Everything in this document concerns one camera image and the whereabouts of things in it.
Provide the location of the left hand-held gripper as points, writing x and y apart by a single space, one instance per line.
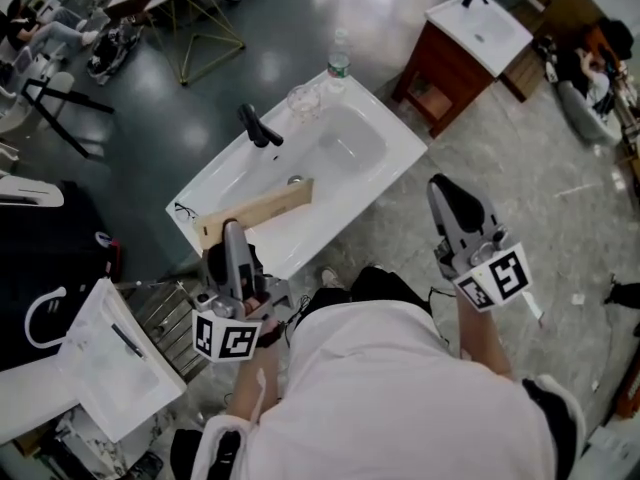
225 338

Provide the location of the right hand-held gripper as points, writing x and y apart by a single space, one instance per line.
500 278

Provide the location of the clear glass cup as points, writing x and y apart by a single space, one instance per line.
303 100

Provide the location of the person's right forearm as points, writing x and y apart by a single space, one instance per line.
482 338

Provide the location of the person's left forearm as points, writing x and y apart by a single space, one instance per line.
250 383

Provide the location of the person's left hand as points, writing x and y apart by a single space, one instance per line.
256 302

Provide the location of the black-rimmed eyeglasses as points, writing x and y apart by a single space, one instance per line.
185 213

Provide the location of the grey metal grille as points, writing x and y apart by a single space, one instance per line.
170 328

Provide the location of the person's white left shoe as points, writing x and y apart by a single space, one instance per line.
330 278

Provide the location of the person's black trousers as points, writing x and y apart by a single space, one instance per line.
380 283

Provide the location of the metal sink drain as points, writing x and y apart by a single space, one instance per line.
295 180

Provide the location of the large white sink basin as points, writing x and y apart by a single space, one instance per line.
350 178

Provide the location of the thin black bar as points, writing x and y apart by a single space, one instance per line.
127 340

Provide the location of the brown wooden sink cabinet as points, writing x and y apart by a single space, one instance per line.
440 83

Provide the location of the curved black faucet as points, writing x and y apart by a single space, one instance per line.
257 125

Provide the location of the white rectangular sink basin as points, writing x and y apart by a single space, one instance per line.
120 368

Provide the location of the black bin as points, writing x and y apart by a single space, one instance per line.
45 248

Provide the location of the small white sink basin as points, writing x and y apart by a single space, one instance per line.
480 33

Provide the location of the person's white shirt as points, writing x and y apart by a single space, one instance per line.
400 398

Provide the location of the white u-shaped pipe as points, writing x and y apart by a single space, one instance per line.
35 318

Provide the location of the clear plastic water bottle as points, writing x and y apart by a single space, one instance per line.
339 63

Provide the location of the white curved panel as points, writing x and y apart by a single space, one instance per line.
30 192

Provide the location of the black bag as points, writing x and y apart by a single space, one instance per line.
112 50

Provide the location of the black frame stand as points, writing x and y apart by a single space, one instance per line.
60 113

